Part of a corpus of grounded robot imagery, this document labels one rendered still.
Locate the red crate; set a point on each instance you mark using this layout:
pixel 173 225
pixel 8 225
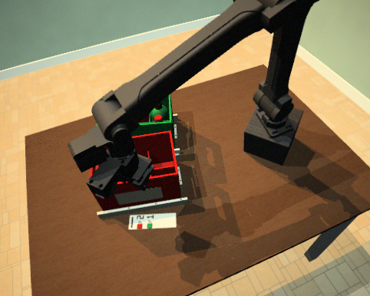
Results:
pixel 163 183

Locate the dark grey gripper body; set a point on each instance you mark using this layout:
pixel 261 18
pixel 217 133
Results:
pixel 142 173

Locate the white paper pick list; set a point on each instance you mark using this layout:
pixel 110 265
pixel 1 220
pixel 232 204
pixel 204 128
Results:
pixel 153 221

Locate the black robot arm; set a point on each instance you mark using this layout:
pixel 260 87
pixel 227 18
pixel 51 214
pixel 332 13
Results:
pixel 142 94

